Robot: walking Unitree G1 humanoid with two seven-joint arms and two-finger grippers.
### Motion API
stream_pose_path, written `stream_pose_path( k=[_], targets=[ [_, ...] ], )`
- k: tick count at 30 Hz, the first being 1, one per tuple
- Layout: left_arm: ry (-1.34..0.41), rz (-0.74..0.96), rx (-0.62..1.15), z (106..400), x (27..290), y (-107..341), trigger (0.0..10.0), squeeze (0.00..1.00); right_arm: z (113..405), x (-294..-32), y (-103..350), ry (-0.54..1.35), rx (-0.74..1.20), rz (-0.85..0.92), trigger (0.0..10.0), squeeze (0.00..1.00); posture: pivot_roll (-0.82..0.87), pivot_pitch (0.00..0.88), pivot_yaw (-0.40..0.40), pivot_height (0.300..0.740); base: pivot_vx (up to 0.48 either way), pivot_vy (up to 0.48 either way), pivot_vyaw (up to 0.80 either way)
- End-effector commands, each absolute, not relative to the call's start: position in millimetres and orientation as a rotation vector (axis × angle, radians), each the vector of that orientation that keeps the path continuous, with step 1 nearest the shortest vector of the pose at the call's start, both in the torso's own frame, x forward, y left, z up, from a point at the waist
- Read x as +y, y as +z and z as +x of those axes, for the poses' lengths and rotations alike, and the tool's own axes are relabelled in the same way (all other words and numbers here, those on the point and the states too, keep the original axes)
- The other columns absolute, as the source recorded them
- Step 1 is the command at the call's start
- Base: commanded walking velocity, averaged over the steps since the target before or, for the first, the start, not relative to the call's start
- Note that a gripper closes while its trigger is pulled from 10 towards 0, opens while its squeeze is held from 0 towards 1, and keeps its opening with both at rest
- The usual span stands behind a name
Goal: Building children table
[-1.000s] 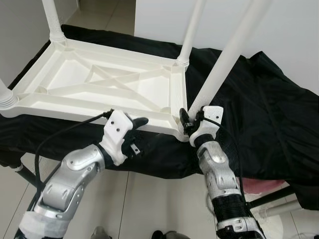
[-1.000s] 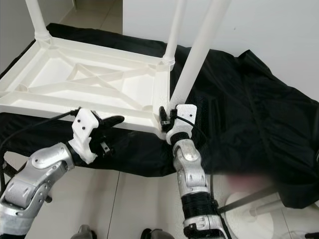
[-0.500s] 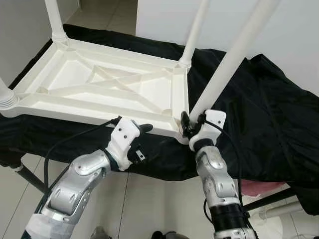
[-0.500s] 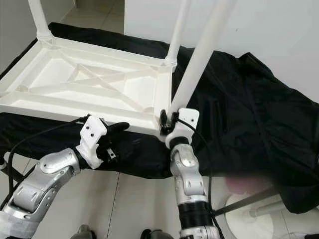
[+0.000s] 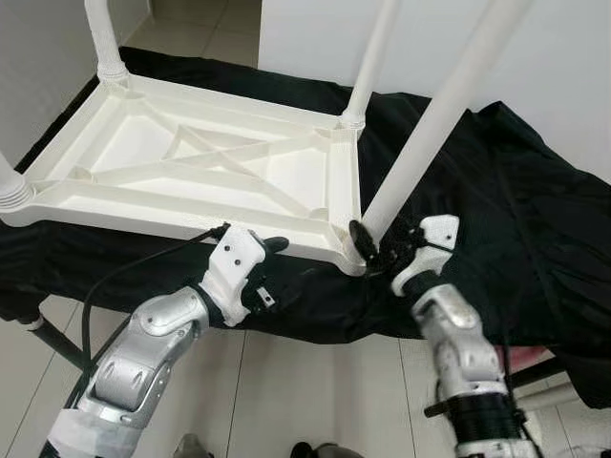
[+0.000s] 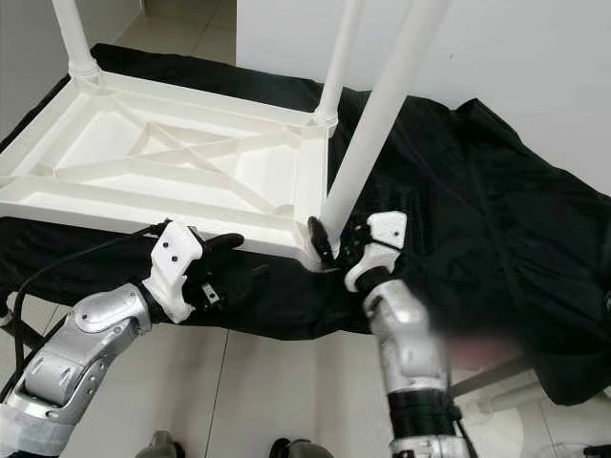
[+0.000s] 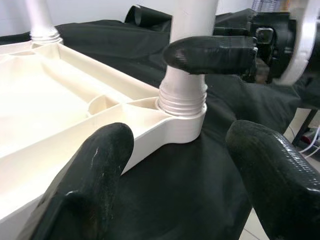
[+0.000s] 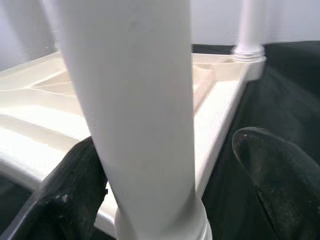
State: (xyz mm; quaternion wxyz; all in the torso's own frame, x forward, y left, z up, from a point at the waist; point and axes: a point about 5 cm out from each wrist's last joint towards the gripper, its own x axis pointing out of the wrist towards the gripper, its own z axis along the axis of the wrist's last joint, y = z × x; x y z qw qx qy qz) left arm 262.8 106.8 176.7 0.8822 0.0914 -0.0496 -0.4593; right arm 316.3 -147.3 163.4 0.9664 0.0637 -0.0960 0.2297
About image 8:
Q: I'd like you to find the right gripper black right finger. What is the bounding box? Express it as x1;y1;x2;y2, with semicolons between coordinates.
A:
231;127;320;240

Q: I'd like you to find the black cloth cover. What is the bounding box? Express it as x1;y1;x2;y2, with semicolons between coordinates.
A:
0;41;320;240

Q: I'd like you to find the white plastic table leg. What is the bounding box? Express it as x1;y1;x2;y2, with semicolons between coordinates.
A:
59;0;212;240
231;0;266;64

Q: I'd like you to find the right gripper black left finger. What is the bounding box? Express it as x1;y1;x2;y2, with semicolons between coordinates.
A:
4;136;109;240

